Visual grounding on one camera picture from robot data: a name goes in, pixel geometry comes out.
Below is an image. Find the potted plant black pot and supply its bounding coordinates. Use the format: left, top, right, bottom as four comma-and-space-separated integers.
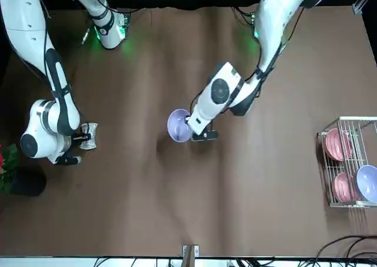
0, 143, 47, 197

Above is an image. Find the white wire dish rack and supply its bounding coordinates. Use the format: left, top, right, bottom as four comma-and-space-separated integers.
316, 116, 377, 208

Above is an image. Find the pink bowl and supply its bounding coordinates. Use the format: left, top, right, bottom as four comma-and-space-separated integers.
333, 172, 362, 203
325, 128, 353, 162

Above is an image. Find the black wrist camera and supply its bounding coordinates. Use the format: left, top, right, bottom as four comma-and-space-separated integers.
190, 129, 219, 143
57, 156, 82, 166

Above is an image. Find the silver sponge cloth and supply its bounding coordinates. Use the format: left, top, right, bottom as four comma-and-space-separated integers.
78, 121, 98, 151

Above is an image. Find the aluminium camera post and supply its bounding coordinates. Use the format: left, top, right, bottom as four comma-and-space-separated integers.
181, 244, 200, 267

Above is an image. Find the lavender purple bowl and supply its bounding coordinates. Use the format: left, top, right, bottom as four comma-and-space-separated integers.
167, 108, 193, 144
356, 164, 377, 203

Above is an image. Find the black gripper cable silver connector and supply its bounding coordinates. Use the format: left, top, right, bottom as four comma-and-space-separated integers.
80, 12, 92, 46

